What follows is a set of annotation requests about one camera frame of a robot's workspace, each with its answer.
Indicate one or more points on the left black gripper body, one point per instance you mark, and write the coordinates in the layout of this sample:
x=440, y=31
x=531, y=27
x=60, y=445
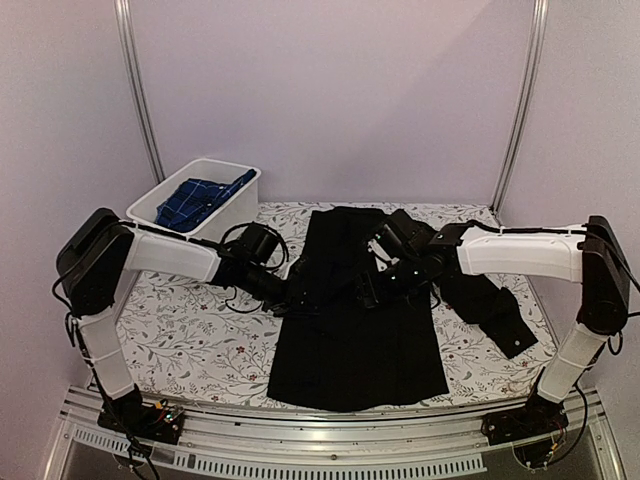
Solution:
x=274, y=297

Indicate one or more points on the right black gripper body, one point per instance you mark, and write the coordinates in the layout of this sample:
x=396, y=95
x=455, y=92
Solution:
x=401, y=286

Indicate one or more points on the black long sleeve shirt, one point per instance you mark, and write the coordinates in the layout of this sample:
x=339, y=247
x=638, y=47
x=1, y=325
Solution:
x=370, y=320

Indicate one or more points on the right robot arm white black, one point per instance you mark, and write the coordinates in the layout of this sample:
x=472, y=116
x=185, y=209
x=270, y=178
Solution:
x=588, y=254

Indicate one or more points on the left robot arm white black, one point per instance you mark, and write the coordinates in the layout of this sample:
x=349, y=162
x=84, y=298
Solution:
x=91, y=264

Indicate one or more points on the white plastic bin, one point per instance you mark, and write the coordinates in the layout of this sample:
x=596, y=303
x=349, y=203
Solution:
x=241, y=208

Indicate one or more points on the floral patterned tablecloth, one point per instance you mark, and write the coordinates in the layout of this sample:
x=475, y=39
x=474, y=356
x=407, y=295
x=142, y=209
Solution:
x=194, y=343

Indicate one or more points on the blue plaid shirt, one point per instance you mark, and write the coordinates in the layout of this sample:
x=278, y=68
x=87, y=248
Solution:
x=195, y=200

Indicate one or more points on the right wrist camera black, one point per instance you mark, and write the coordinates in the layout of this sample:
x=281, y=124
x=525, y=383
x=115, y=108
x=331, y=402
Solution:
x=399, y=236

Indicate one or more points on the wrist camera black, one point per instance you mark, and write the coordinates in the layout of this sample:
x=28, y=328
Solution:
x=256, y=244
x=399, y=236

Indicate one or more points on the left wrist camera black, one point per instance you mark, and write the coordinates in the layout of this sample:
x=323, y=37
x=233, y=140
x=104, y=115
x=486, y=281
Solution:
x=256, y=244

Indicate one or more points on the aluminium front rail frame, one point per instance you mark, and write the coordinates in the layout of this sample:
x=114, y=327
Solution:
x=233, y=442

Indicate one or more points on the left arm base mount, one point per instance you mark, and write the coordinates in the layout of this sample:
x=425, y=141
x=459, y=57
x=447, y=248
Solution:
x=159, y=422

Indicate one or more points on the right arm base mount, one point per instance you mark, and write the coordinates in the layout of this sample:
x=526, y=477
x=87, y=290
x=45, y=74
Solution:
x=537, y=416

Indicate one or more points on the right aluminium corner post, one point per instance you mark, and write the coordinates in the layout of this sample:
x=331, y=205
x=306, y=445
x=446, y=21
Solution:
x=526, y=93

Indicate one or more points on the aluminium corner post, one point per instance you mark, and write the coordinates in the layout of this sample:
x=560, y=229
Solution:
x=124, y=21
x=526, y=93

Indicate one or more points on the left aluminium corner post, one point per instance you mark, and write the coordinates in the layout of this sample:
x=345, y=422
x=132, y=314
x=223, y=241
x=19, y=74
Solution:
x=124, y=21

